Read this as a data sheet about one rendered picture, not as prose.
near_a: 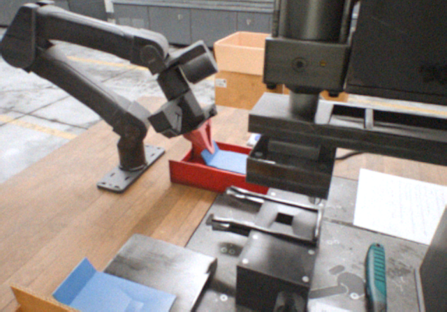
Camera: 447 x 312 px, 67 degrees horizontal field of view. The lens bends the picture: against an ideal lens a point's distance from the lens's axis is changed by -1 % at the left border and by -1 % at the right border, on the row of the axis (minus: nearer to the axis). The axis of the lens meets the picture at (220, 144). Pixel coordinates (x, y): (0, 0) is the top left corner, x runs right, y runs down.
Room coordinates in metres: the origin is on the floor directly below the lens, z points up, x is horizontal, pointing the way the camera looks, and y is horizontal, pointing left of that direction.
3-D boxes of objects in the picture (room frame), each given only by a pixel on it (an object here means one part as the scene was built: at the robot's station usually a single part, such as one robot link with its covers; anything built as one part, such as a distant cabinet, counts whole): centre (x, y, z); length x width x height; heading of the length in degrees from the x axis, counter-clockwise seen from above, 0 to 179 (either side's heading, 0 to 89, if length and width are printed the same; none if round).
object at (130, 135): (0.69, 0.20, 1.00); 0.09 x 0.06 x 0.06; 1
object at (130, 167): (0.69, 0.21, 0.94); 0.20 x 0.07 x 0.08; 159
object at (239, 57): (2.97, -0.26, 0.43); 0.59 x 0.54 x 0.58; 155
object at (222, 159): (0.63, -0.04, 0.96); 0.15 x 0.07 x 0.03; 69
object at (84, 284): (0.31, 0.15, 0.93); 0.15 x 0.07 x 0.03; 71
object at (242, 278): (0.40, -0.10, 0.94); 0.20 x 0.10 x 0.07; 159
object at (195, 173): (0.64, -0.02, 0.93); 0.25 x 0.12 x 0.06; 69
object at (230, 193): (0.48, -0.04, 0.98); 0.07 x 0.02 x 0.01; 69
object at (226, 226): (0.40, -0.01, 0.98); 0.07 x 0.02 x 0.01; 69
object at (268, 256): (0.40, -0.10, 0.98); 0.20 x 0.10 x 0.01; 159
